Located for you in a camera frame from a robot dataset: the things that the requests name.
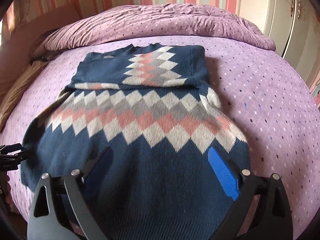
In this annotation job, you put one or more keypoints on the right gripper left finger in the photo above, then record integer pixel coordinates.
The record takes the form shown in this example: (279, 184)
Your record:
(48, 217)

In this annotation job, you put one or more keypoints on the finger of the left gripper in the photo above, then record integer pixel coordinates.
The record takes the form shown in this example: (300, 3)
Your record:
(5, 149)

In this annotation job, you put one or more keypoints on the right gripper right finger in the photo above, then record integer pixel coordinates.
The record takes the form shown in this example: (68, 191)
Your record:
(272, 218)

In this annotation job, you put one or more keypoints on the navy argyle knit sweater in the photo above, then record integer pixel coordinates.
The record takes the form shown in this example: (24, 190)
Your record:
(154, 108)

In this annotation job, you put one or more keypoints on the tan pillow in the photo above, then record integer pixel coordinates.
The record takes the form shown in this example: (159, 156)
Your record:
(16, 92)

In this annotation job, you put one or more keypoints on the purple dotted bed sheet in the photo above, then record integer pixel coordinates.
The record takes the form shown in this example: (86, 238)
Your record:
(259, 91)

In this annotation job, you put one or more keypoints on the purple dotted duvet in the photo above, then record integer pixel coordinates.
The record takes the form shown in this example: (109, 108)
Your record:
(133, 21)

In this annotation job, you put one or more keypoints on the white ornate wardrobe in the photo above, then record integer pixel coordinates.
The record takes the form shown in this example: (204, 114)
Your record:
(294, 27)

